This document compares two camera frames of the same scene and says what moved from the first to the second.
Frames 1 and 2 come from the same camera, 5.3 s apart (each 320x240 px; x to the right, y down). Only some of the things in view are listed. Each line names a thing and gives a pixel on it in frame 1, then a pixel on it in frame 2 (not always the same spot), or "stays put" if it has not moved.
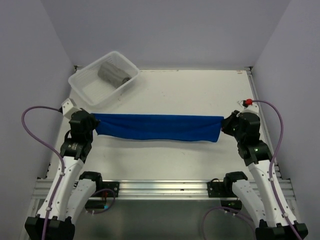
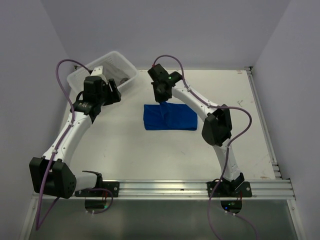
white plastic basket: [104, 79] stays put
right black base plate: [220, 189] stays put
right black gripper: [234, 115] → [159, 98]
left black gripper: [94, 121] → [115, 96]
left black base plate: [114, 186] stays put
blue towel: [160, 126] → [169, 116]
